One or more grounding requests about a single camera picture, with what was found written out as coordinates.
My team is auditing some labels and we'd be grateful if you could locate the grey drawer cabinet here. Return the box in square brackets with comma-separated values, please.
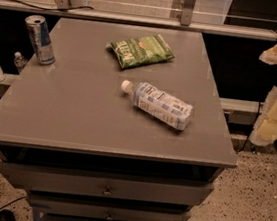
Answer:
[0, 18, 236, 221]

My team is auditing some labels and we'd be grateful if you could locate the drawer knob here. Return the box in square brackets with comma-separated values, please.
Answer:
[102, 186, 112, 197]
[105, 213, 114, 221]

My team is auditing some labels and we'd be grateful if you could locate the black cable on rail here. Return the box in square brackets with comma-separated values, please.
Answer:
[0, 0, 95, 17]

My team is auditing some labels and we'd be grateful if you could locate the middle drawer knob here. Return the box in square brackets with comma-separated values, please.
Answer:
[105, 213, 114, 221]

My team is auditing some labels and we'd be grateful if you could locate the green jalapeno chip bag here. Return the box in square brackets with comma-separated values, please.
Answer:
[106, 34, 174, 70]

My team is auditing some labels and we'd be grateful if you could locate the redbull can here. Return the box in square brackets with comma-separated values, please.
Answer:
[25, 15, 55, 66]

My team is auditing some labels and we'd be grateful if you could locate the metal rail frame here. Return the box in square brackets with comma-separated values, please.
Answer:
[0, 0, 277, 40]

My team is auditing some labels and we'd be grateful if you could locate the small clear bottle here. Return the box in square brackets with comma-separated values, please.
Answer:
[13, 51, 28, 73]

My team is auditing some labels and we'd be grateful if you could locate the clear plastic water bottle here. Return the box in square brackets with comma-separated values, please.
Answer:
[120, 80, 193, 131]

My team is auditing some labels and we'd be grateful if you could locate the top drawer knob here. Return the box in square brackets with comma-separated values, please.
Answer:
[102, 186, 112, 197]

